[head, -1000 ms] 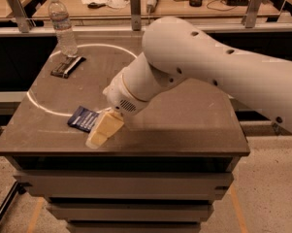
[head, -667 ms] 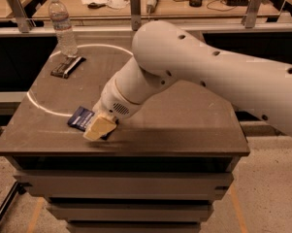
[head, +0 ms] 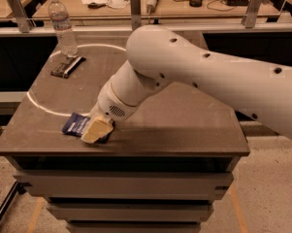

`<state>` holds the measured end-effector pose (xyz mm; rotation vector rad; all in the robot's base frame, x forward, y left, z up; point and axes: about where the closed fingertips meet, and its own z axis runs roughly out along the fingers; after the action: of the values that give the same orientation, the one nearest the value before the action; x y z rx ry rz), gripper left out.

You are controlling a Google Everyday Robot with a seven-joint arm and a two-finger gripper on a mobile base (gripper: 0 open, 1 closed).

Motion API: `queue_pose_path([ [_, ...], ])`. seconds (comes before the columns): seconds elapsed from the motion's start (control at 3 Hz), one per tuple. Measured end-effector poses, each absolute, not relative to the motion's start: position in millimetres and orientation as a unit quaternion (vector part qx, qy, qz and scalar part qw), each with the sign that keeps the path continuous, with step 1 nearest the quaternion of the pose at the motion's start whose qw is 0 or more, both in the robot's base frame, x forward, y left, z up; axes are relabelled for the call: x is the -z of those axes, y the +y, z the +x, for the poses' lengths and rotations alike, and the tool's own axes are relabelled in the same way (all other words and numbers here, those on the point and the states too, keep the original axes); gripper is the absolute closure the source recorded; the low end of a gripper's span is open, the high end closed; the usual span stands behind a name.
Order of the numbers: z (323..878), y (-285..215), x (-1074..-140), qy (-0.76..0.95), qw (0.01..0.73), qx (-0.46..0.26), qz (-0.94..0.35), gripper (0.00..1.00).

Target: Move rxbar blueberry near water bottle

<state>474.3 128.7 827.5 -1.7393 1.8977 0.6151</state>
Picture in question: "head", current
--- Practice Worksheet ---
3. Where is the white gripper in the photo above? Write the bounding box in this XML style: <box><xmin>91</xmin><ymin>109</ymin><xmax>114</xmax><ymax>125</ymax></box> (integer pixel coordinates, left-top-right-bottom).
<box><xmin>81</xmin><ymin>82</ymin><xmax>137</xmax><ymax>144</ymax></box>

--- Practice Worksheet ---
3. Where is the blue rxbar blueberry wrapper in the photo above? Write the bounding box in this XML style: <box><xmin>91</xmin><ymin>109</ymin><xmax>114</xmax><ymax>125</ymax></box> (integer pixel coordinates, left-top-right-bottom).
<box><xmin>61</xmin><ymin>112</ymin><xmax>114</xmax><ymax>144</ymax></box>

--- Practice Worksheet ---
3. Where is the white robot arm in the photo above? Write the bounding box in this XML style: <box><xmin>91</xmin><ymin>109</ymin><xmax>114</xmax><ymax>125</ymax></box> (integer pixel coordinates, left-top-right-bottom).
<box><xmin>81</xmin><ymin>25</ymin><xmax>292</xmax><ymax>143</ymax></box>

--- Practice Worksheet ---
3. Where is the clear plastic water bottle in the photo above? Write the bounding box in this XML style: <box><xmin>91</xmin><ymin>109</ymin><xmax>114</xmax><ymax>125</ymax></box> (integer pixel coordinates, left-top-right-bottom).
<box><xmin>49</xmin><ymin>0</ymin><xmax>78</xmax><ymax>56</ymax></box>

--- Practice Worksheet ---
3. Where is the stacked grey table base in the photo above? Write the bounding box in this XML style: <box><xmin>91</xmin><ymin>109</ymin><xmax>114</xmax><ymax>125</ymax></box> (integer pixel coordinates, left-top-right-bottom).
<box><xmin>4</xmin><ymin>154</ymin><xmax>242</xmax><ymax>233</ymax></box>

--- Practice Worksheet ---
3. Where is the dark brown snack bar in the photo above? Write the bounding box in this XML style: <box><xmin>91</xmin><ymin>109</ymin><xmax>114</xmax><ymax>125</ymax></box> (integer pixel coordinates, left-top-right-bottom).
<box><xmin>50</xmin><ymin>56</ymin><xmax>85</xmax><ymax>79</ymax></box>

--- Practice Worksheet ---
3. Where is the black table leg stand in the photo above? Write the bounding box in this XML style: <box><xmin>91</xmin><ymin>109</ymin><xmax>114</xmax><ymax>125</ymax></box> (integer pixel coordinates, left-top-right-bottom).
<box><xmin>0</xmin><ymin>182</ymin><xmax>24</xmax><ymax>222</ymax></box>

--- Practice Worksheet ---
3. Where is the small black device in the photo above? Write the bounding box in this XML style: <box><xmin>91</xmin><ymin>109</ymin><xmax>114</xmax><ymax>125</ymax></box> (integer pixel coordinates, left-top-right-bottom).
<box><xmin>87</xmin><ymin>2</ymin><xmax>107</xmax><ymax>9</ymax></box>

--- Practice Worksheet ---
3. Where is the white face mask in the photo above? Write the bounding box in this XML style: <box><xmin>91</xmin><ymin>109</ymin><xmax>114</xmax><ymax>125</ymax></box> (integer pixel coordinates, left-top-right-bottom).
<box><xmin>107</xmin><ymin>0</ymin><xmax>129</xmax><ymax>9</ymax></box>

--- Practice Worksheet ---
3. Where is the white handheld tool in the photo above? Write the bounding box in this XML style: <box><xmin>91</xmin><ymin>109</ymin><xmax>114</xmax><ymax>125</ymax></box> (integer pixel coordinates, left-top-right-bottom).
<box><xmin>146</xmin><ymin>0</ymin><xmax>159</xmax><ymax>14</ymax></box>

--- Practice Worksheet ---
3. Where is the left metal bracket post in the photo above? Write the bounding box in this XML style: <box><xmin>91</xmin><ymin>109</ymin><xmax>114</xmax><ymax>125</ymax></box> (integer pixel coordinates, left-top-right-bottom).
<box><xmin>7</xmin><ymin>0</ymin><xmax>32</xmax><ymax>33</ymax></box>

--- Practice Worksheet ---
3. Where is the metal bracket post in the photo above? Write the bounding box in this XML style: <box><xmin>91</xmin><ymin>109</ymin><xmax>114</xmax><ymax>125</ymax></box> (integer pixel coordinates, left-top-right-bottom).
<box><xmin>7</xmin><ymin>0</ymin><xmax>32</xmax><ymax>33</ymax></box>
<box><xmin>130</xmin><ymin>0</ymin><xmax>142</xmax><ymax>30</ymax></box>
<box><xmin>242</xmin><ymin>0</ymin><xmax>263</xmax><ymax>28</ymax></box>

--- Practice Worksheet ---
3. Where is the middle metal bracket post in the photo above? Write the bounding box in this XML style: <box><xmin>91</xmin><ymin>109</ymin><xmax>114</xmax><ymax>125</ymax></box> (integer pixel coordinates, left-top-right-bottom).
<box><xmin>130</xmin><ymin>0</ymin><xmax>142</xmax><ymax>30</ymax></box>

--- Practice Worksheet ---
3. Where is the black cable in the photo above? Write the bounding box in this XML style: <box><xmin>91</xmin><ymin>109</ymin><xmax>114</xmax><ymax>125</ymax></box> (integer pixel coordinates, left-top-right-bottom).
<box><xmin>206</xmin><ymin>0</ymin><xmax>237</xmax><ymax>13</ymax></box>

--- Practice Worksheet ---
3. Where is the right metal bracket post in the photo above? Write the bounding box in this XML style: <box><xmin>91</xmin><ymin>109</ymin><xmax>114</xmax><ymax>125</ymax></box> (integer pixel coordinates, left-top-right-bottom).
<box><xmin>242</xmin><ymin>0</ymin><xmax>263</xmax><ymax>28</ymax></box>

